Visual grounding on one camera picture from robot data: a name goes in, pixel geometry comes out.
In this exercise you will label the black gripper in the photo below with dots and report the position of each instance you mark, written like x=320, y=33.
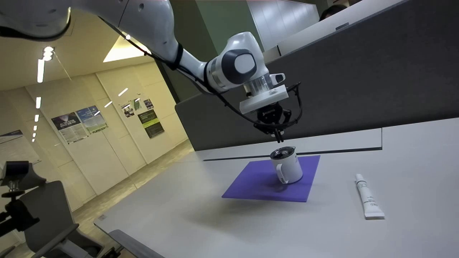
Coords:
x=272, y=117

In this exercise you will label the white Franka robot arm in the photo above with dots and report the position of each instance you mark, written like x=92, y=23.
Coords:
x=143, y=18

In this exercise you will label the purple mat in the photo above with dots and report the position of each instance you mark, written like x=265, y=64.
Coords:
x=252, y=183

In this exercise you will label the grey desk partition panel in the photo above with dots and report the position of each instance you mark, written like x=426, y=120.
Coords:
x=373, y=86

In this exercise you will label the white squeeze tube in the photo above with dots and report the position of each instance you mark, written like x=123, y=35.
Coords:
x=370, y=202

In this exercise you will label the black and green poster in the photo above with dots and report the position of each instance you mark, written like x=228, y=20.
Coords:
x=150, y=123

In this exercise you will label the bright ceiling light panel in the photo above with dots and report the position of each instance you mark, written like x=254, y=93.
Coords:
x=122, y=51

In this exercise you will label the blue and green poster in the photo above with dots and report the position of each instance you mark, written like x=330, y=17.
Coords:
x=92, y=119

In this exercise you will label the white and blue poster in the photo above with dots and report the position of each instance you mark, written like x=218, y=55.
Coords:
x=69, y=127

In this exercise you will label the strip ceiling light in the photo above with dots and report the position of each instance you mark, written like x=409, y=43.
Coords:
x=40, y=70
x=37, y=101

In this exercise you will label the grey office chair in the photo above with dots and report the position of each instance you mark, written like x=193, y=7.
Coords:
x=47, y=215

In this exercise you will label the round ceiling lamp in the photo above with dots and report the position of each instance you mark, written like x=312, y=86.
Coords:
x=47, y=53

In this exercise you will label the black office chair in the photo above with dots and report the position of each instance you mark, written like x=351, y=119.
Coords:
x=18, y=172

